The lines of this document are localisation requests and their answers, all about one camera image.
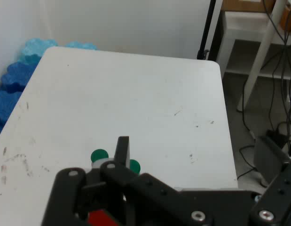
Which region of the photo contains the black power adapter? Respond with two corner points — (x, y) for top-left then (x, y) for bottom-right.
(266, 122), (291, 148)

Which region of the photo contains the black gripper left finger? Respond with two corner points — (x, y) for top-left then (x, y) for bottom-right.
(41, 136), (215, 226)

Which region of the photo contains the orange-brown object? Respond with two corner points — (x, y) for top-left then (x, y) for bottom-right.
(280, 1), (291, 32)

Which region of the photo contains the spice bottle, olive label picture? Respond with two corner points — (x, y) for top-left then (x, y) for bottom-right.
(128, 159), (142, 175)

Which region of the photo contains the spice bottle, brown label picture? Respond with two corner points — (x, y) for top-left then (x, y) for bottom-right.
(90, 148), (110, 170)

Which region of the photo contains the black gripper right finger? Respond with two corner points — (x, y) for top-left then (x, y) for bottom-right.
(250, 135), (291, 226)

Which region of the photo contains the cyan foam mat piece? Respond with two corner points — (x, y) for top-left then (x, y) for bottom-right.
(17, 38), (58, 65)
(64, 41), (98, 51)

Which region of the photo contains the red bowl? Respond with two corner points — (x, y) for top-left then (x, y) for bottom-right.
(87, 209), (121, 226)

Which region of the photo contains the black cable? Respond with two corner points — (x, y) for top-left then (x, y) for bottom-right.
(236, 145), (259, 181)
(241, 42), (291, 139)
(262, 0), (291, 142)

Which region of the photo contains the dark blue foam mat piece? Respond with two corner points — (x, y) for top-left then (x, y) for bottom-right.
(0, 90), (24, 142)
(0, 61), (41, 94)

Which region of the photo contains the white shelf unit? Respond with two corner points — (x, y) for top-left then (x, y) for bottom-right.
(217, 10), (291, 82)

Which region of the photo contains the black tripod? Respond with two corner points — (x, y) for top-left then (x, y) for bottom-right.
(196, 0), (218, 60)

